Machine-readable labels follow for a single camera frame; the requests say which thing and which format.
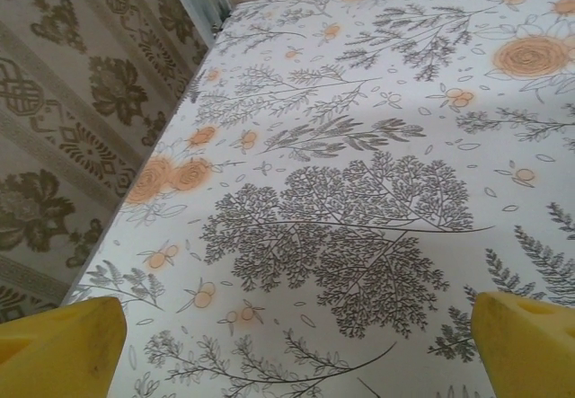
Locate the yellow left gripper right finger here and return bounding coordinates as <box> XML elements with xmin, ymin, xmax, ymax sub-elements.
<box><xmin>474</xmin><ymin>290</ymin><xmax>575</xmax><ymax>398</ymax></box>

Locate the floral patterned tablecloth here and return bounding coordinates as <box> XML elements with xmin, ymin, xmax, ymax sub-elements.
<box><xmin>60</xmin><ymin>0</ymin><xmax>575</xmax><ymax>398</ymax></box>

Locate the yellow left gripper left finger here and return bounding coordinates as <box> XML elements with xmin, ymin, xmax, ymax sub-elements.
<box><xmin>0</xmin><ymin>296</ymin><xmax>128</xmax><ymax>398</ymax></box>

